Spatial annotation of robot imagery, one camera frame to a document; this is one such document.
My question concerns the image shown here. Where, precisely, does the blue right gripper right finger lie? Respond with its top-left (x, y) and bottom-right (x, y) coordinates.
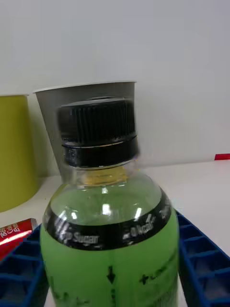
top-left (176, 210), bottom-right (230, 307)

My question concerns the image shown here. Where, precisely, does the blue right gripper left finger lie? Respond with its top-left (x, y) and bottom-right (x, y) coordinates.
top-left (0, 223), bottom-right (50, 307)

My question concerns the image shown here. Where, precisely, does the green label plastic bottle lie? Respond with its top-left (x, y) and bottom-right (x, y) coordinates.
top-left (39, 96), bottom-right (180, 307)

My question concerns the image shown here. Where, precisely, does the red drink can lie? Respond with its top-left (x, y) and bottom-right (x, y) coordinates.
top-left (0, 218), bottom-right (38, 261)

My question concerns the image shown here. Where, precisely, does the yellow-green plastic waste bin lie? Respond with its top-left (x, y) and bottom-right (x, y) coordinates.
top-left (0, 94), bottom-right (39, 213)

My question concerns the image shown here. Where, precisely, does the grey plastic waste bin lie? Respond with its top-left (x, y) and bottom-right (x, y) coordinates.
top-left (33, 81), bottom-right (138, 185)

